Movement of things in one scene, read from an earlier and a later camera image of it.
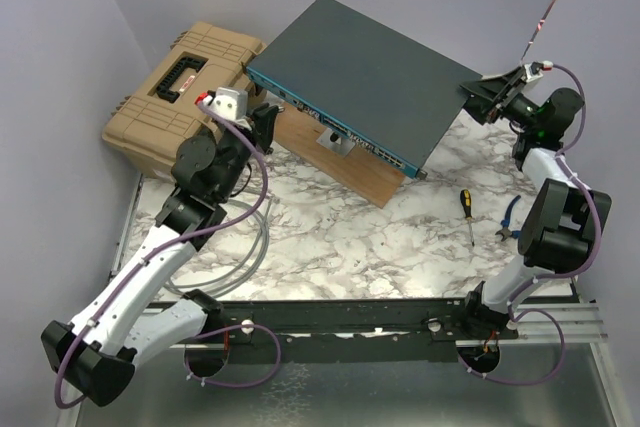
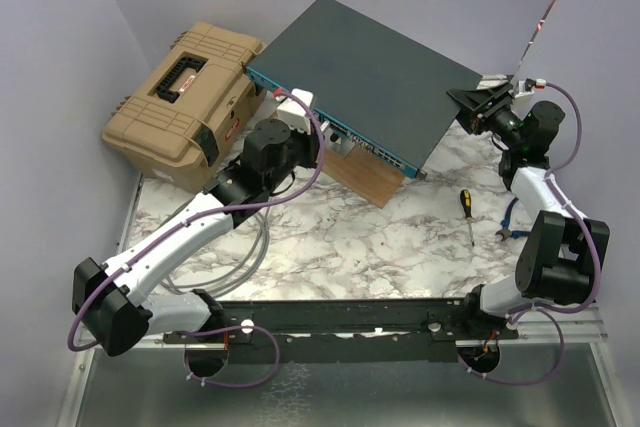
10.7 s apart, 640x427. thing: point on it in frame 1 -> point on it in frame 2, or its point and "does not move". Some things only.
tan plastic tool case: (161, 114) does not move
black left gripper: (263, 126) -> (311, 143)
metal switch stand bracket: (336, 142) does not move
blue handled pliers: (505, 223) does not move
